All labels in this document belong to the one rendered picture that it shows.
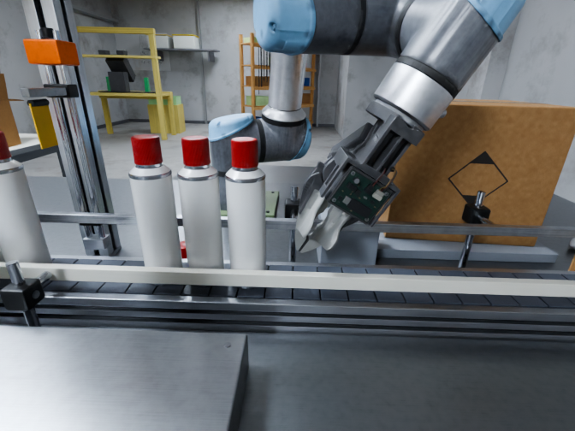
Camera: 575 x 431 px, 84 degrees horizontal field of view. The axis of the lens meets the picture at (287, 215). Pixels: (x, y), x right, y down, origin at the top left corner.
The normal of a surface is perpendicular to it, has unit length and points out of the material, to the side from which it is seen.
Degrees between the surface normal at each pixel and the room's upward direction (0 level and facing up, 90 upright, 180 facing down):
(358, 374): 0
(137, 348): 0
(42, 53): 90
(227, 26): 90
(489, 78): 90
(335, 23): 103
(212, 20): 90
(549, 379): 0
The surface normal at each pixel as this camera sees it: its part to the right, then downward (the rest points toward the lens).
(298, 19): 0.31, 0.57
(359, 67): -0.04, 0.39
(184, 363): 0.02, -0.92
